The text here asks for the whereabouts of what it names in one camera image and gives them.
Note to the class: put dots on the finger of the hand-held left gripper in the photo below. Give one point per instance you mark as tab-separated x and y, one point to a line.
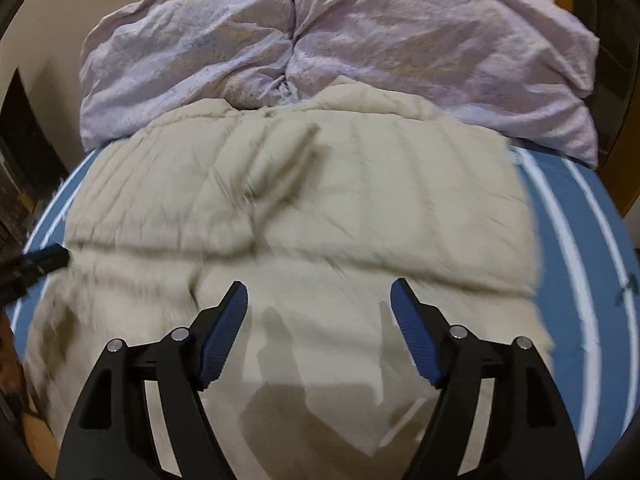
42	259

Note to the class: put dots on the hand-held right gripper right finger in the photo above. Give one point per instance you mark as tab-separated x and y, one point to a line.
411	327

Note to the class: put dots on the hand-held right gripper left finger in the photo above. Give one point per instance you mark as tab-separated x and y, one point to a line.
226	325

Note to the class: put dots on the beige puffer jacket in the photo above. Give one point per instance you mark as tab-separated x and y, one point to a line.
300	240

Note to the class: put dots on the dark wooden cabinet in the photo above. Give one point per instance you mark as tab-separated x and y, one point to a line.
25	125

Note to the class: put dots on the blue white striped bed sheet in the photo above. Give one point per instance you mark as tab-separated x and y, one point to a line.
575	240

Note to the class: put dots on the lilac floral duvet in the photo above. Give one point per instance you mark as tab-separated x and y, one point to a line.
350	35

